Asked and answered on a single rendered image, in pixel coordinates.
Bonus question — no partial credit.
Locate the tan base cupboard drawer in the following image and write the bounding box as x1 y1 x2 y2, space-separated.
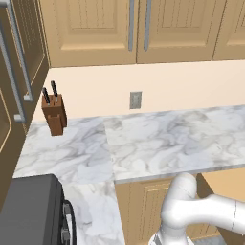
195 167 245 245

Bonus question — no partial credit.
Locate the brown wooden knife block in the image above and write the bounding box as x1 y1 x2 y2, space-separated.
40 94 68 137

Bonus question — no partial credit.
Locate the tan base cupboard door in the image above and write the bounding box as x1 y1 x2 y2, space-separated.
114 175 221 245

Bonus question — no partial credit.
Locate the grey stove knob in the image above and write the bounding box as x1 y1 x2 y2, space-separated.
59 227 72 245
62 202 74 222

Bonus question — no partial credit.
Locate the brown tall cupboard door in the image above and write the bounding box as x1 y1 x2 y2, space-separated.
11 0 51 135
0 6 28 212

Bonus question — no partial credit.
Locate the dark grey stove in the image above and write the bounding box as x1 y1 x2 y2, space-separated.
0 173 78 245

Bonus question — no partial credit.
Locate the grey wall outlet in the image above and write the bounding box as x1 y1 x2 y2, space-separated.
128 91 144 111

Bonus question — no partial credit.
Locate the black handled knife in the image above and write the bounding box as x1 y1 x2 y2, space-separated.
41 87 52 106
50 79 60 103

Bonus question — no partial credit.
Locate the tan wall cupboard door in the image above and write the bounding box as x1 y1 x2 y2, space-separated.
136 0 228 64
212 0 245 62
37 0 139 68

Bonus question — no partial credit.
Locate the grey cupboard door handle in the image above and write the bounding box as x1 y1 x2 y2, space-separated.
127 0 135 53
143 0 152 53

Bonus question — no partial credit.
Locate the grey tall cupboard handle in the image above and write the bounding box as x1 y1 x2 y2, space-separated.
0 18 27 123
5 0 34 102

